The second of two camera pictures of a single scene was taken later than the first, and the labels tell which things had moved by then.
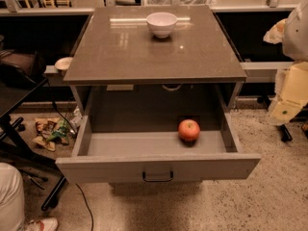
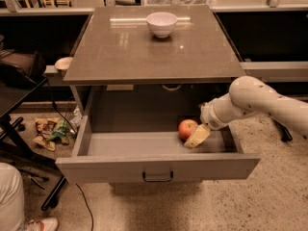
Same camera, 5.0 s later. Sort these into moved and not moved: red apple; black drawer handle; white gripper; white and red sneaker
Moved: white gripper
Not moved: black drawer handle; red apple; white and red sneaker
